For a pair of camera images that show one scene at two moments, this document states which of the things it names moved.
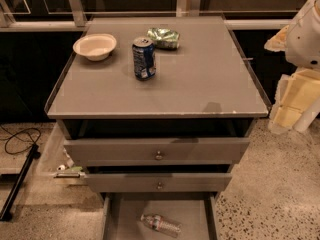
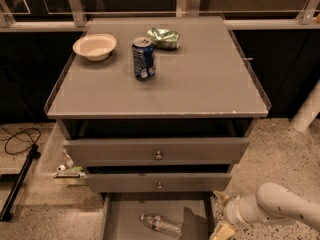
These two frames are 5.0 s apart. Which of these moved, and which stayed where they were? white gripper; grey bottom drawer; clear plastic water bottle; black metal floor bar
Moved: white gripper
Stayed: black metal floor bar; grey bottom drawer; clear plastic water bottle
